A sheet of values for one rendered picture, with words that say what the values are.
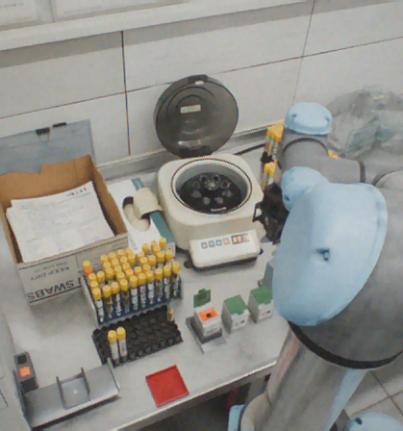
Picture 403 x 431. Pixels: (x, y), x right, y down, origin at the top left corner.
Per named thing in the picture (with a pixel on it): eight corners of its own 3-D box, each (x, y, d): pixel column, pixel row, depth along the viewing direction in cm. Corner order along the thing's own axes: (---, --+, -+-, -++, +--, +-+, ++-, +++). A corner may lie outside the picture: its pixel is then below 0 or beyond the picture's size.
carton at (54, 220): (27, 309, 113) (12, 266, 102) (3, 220, 130) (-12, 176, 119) (134, 274, 121) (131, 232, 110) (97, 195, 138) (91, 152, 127)
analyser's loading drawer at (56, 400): (13, 439, 92) (7, 427, 88) (6, 406, 96) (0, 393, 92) (122, 395, 98) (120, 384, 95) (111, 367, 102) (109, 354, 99)
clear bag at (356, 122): (336, 172, 150) (352, 120, 136) (291, 142, 158) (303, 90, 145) (387, 139, 162) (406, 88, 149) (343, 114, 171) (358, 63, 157)
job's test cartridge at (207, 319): (202, 342, 108) (204, 326, 103) (192, 324, 111) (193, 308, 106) (219, 335, 109) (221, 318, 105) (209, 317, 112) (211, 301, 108)
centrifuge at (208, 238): (179, 276, 121) (181, 242, 112) (152, 191, 140) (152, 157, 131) (274, 258, 126) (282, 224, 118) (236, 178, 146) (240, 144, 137)
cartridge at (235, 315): (230, 334, 111) (233, 316, 106) (220, 316, 114) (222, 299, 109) (246, 327, 113) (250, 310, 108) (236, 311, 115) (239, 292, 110)
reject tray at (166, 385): (157, 408, 99) (157, 406, 99) (144, 377, 103) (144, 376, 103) (189, 394, 101) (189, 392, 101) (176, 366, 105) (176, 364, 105)
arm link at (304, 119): (286, 125, 79) (286, 94, 85) (275, 178, 87) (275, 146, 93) (337, 131, 79) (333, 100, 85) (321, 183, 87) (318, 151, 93)
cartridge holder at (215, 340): (204, 355, 107) (205, 346, 105) (185, 321, 113) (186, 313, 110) (226, 345, 109) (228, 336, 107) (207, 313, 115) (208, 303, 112)
